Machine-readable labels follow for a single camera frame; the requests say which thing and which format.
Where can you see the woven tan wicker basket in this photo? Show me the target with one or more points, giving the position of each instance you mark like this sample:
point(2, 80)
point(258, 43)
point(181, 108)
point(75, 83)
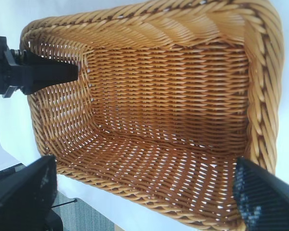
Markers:
point(159, 96)

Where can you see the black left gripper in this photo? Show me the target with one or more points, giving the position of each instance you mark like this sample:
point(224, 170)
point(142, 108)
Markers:
point(0, 67)

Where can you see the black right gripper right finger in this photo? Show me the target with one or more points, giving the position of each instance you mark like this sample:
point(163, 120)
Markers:
point(269, 202)

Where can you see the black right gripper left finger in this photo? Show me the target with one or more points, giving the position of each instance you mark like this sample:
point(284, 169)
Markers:
point(19, 207)

